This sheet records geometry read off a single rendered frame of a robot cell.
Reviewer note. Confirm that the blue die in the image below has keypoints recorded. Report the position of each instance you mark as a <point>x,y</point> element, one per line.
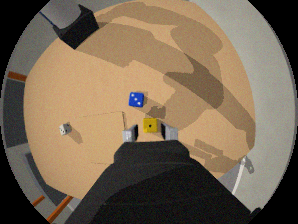
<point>136,99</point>

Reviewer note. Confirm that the yellow die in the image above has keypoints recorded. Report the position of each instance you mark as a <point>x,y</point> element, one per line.
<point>150,125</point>

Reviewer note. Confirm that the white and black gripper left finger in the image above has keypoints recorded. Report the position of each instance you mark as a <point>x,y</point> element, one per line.
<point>131,134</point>

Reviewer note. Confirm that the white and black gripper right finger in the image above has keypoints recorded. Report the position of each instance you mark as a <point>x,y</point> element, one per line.
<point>169,133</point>

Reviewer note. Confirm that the white die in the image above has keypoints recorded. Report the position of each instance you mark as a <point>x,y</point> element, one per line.
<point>64,129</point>

